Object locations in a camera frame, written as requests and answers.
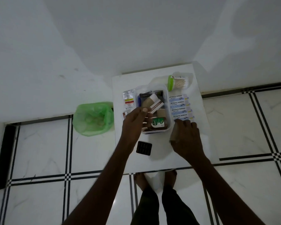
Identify person's left hand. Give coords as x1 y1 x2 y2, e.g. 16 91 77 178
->
122 106 154 148

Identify person's right hand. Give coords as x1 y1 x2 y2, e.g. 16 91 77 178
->
170 119 206 165

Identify person's left forearm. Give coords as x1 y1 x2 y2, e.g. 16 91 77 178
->
62 138 141 225

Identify person's right forearm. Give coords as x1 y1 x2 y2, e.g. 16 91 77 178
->
190 153 267 225

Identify white blue bandage strip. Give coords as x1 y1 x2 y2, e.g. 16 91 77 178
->
168 95 190 101
170 107 193 113
169 101 191 107
172 113 195 119

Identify brown antiseptic bottle green label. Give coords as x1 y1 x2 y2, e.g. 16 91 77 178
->
150 117 168 131

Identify white tube brown label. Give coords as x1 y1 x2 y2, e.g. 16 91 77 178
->
147 102 165 113

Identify white plastic container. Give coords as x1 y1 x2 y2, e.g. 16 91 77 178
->
136 82 174 135

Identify black scissors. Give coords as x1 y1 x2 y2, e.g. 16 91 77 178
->
139 90 164 103

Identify black blister pack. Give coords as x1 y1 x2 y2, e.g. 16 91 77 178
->
136 141 153 155

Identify cotton swab jar green lid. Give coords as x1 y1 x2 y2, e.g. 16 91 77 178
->
167 73 194 92

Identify green plastic bag bin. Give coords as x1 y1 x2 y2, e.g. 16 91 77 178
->
72 102 114 137

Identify person's right foot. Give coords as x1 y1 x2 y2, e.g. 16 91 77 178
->
164 169 178 186

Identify person's foot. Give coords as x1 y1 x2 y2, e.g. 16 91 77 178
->
134 172 148 190
164 169 178 186

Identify person's left foot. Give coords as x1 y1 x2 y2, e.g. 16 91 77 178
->
134 172 148 190

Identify person's dark trousers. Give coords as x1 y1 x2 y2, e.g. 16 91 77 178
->
133 183 200 225

